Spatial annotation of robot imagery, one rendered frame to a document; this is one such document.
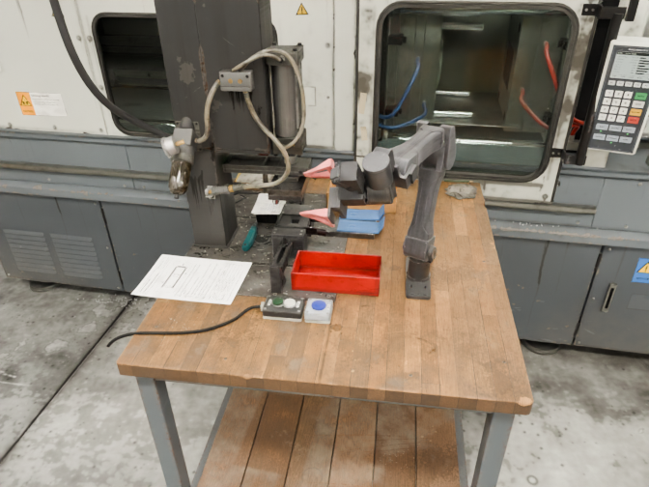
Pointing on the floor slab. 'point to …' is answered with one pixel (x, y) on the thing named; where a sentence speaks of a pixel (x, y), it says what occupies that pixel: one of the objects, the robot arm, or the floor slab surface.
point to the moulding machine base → (109, 215)
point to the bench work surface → (350, 370)
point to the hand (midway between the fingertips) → (305, 193)
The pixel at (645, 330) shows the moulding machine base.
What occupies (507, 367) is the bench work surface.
